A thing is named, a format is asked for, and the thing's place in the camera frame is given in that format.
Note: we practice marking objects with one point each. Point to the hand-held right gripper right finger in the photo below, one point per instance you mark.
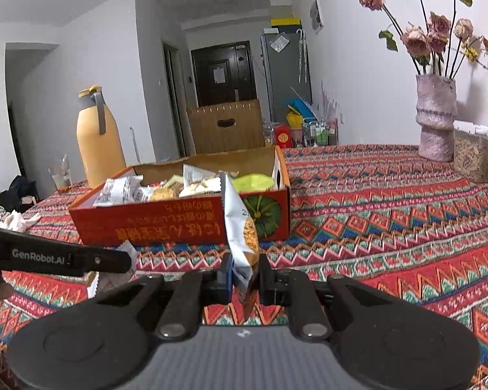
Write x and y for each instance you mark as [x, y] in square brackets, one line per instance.
[263, 276]

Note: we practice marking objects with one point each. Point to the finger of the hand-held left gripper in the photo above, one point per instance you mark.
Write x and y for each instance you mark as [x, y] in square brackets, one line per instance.
[105, 261]

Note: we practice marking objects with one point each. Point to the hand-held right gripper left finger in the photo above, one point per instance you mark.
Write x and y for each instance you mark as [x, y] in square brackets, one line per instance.
[226, 280]

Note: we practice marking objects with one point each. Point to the white orange cracker snack packet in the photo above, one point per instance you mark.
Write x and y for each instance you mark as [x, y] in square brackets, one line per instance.
[128, 245]
[238, 227]

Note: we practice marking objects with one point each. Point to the red cardboard box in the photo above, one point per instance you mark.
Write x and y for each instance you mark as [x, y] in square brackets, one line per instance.
[166, 223]

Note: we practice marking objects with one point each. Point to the lime green snack packet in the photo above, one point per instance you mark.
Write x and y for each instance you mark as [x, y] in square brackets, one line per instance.
[252, 183]

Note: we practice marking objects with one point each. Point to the white knit glove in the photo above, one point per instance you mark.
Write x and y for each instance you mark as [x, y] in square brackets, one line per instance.
[18, 221]

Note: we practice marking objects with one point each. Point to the black chair with dark clothes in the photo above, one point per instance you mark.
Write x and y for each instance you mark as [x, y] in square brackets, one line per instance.
[18, 191]

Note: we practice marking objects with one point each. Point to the clear drinking glass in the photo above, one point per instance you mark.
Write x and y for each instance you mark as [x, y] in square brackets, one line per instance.
[61, 178]

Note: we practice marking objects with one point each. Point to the yellow thermos jug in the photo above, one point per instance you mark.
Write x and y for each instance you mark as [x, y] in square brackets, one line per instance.
[101, 150]

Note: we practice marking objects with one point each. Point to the thin metal rod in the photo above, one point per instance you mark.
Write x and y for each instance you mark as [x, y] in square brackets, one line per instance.
[134, 146]

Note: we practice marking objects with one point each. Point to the colourful patterned tablecloth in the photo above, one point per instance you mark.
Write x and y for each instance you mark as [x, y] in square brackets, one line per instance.
[390, 219]

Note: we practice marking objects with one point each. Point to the red gift box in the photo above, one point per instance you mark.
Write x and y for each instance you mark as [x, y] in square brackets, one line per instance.
[283, 137]

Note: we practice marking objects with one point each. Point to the large brown cardboard box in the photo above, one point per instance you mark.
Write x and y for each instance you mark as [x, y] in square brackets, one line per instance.
[203, 130]

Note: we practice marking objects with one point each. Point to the yellow bag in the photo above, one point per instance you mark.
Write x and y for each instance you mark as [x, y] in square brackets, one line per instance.
[295, 120]

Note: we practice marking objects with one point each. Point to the blue plastic item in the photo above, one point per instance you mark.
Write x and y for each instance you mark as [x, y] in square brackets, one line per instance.
[301, 105]

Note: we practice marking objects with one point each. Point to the grey refrigerator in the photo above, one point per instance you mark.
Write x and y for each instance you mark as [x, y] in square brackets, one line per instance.
[282, 81]

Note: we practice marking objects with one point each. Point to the dark entrance door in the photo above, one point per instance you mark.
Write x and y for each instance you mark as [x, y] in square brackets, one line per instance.
[236, 73]

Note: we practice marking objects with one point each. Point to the white folded umbrella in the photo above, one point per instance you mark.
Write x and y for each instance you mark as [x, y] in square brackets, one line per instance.
[302, 57]

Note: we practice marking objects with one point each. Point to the pink textured vase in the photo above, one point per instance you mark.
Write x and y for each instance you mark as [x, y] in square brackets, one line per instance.
[435, 122]

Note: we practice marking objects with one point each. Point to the clear container with white lid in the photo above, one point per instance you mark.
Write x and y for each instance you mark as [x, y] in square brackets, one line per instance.
[471, 154]

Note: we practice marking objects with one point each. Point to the yellow box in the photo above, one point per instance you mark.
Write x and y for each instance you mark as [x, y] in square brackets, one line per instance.
[285, 22]

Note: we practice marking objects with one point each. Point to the dried pink roses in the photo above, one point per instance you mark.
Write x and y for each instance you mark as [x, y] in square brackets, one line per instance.
[417, 40]

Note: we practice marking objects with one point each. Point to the purple wall decal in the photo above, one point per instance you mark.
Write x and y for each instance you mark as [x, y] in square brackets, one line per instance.
[329, 101]

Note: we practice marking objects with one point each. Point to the white wall panel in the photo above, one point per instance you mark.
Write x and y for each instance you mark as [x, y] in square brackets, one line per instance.
[316, 16]

